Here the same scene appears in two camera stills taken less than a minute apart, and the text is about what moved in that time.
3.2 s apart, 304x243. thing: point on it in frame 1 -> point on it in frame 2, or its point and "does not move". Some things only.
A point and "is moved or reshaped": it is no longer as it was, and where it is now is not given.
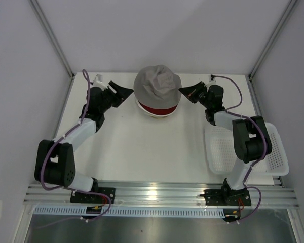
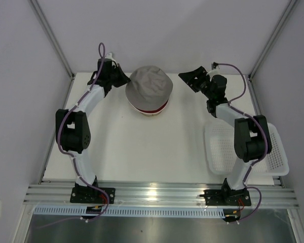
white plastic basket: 222,156 does not move
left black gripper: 121,93 -> 124,79
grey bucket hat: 157,86 is moved or reshaped
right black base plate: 222,197 does not move
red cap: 157,111 is moved or reshaped
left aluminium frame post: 52,36 does not move
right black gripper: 190,92 -> 199,73
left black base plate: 84,197 does not move
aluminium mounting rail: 158,195 does not move
